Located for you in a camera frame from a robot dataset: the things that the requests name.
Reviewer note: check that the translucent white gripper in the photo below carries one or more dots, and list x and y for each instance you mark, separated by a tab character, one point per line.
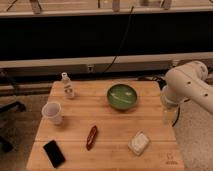
169	112

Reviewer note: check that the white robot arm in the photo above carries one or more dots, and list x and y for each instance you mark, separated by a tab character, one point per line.
186	81

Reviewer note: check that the green ceramic bowl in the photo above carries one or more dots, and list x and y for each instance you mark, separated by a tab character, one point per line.
122	97

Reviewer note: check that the small clear plastic bottle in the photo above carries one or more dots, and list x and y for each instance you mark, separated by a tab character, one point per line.
68	87

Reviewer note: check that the white plastic cup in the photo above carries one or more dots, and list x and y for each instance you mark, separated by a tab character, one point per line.
52	111

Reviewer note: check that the black smartphone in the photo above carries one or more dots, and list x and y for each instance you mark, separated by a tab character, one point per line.
54	153

